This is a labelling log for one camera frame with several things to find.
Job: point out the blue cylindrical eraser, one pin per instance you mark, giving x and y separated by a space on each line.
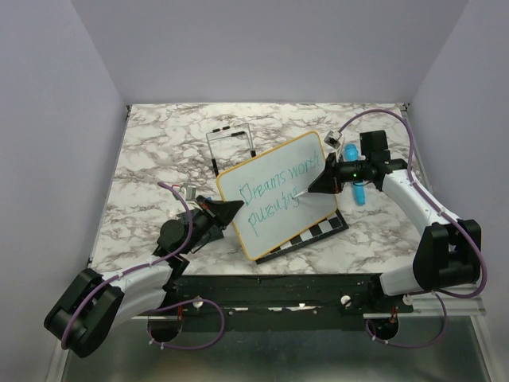
351 154

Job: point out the aluminium rail frame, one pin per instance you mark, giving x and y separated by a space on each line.
270 200

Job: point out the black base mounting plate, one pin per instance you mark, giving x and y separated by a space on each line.
262 303

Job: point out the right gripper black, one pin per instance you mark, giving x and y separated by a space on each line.
330 180

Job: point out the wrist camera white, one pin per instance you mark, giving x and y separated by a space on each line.
334 139
188 192

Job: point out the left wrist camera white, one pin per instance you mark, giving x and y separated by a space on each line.
188 192

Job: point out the wire whiteboard stand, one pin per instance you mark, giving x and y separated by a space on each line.
229 146

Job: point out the black white chessboard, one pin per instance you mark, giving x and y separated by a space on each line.
329 226

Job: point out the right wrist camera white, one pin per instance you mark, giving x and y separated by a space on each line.
334 139

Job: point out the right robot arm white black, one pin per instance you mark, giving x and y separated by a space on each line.
447 252

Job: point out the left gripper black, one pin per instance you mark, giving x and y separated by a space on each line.
219 212

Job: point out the dark grey lego baseplate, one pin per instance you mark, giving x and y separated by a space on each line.
212 234

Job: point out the yellow framed whiteboard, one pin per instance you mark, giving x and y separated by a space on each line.
269 184

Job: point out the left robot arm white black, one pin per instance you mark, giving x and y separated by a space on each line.
94 303

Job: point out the white whiteboard marker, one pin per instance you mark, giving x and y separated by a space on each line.
301 193

